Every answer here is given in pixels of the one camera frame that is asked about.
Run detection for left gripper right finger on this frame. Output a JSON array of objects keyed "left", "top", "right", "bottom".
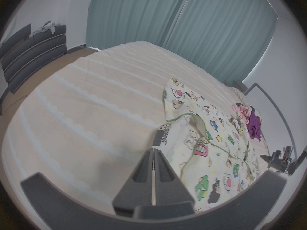
[{"left": 153, "top": 148, "right": 195, "bottom": 208}]

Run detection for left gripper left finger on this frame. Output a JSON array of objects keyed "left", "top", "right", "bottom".
[{"left": 113, "top": 148, "right": 154, "bottom": 217}]

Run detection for white printed pyjama top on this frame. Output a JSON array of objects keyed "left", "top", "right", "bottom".
[{"left": 163, "top": 78, "right": 262, "bottom": 213}]

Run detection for bed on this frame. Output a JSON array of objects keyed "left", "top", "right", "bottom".
[{"left": 0, "top": 40, "right": 300, "bottom": 215}]

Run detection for purple satin garment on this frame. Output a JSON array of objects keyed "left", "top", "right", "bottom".
[{"left": 246, "top": 110, "right": 263, "bottom": 142}]

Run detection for pink garment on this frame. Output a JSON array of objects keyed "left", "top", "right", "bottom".
[{"left": 231, "top": 104, "right": 251, "bottom": 125}]

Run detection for grey bedside table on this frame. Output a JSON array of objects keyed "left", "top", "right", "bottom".
[{"left": 223, "top": 79, "right": 248, "bottom": 93}]

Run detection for blue-green curtain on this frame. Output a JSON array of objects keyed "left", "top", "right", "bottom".
[
  {"left": 163, "top": 0, "right": 279, "bottom": 84},
  {"left": 86, "top": 0, "right": 195, "bottom": 55}
]

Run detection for black chest of drawers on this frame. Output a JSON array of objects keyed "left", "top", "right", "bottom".
[{"left": 0, "top": 23, "right": 67, "bottom": 115}]

